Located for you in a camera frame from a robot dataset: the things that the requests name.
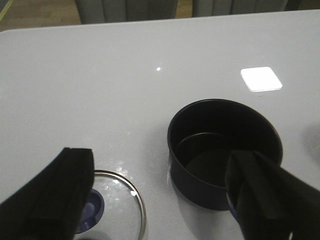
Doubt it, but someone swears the grey upholstered chair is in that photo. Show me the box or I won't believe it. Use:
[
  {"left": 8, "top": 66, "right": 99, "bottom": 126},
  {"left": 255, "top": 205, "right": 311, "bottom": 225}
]
[
  {"left": 75, "top": 0, "right": 178, "bottom": 24},
  {"left": 192, "top": 0, "right": 301, "bottom": 17}
]

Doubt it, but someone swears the dark blue saucepan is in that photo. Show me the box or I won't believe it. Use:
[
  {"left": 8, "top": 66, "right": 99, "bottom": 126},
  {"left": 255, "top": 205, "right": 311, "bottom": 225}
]
[{"left": 167, "top": 99, "right": 283, "bottom": 216}]

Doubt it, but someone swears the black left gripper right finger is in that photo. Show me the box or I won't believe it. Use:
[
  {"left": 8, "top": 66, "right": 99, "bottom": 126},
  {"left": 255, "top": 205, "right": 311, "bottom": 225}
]
[{"left": 225, "top": 150, "right": 320, "bottom": 240}]

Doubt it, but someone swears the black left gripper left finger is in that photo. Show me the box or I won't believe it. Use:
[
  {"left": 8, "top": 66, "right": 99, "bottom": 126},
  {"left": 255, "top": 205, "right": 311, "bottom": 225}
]
[{"left": 0, "top": 147, "right": 94, "bottom": 240}]

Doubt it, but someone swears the glass lid with blue knob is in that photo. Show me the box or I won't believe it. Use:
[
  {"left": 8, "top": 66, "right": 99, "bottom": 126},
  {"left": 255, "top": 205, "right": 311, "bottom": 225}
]
[{"left": 74, "top": 169, "right": 147, "bottom": 240}]

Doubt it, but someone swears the left grey upholstered chair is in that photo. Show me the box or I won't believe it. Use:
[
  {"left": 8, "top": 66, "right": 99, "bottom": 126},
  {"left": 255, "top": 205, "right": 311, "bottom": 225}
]
[{"left": 75, "top": 0, "right": 178, "bottom": 24}]

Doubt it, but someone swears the right grey upholstered chair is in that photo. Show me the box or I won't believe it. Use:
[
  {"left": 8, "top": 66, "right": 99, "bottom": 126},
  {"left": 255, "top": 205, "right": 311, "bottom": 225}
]
[{"left": 192, "top": 0, "right": 301, "bottom": 17}]

